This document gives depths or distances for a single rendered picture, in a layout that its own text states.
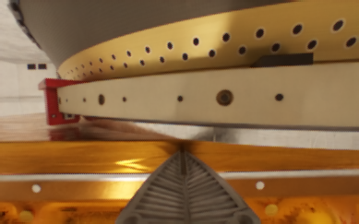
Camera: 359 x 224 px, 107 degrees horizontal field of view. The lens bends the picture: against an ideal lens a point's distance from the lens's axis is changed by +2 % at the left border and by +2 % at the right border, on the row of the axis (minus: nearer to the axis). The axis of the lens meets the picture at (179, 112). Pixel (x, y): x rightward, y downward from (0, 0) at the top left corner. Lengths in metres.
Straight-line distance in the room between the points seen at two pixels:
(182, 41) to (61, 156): 0.22
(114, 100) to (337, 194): 0.33
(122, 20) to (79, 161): 0.20
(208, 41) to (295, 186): 0.23
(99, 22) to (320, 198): 0.40
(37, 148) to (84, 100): 0.09
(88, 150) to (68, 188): 0.06
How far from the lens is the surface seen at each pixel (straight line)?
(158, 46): 0.19
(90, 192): 0.25
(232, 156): 0.21
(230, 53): 0.17
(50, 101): 0.36
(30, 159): 0.28
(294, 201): 0.28
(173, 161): 0.16
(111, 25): 0.23
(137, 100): 0.16
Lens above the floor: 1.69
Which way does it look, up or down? 5 degrees up
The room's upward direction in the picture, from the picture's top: 179 degrees clockwise
